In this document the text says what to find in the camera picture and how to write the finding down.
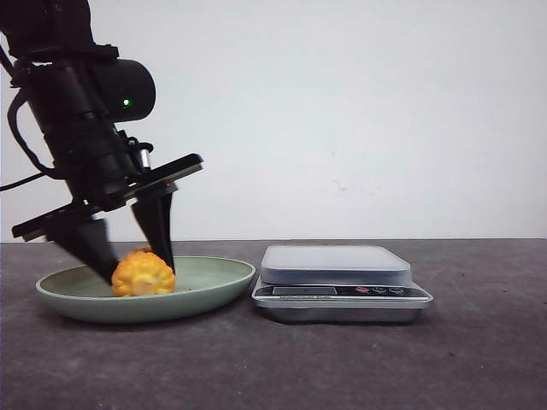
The yellow corn cob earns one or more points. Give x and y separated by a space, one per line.
142 273

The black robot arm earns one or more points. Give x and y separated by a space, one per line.
71 94

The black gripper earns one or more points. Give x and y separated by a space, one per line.
104 169

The pale green oval plate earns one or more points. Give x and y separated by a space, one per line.
204 283

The silver digital kitchen scale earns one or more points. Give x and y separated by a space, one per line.
337 283

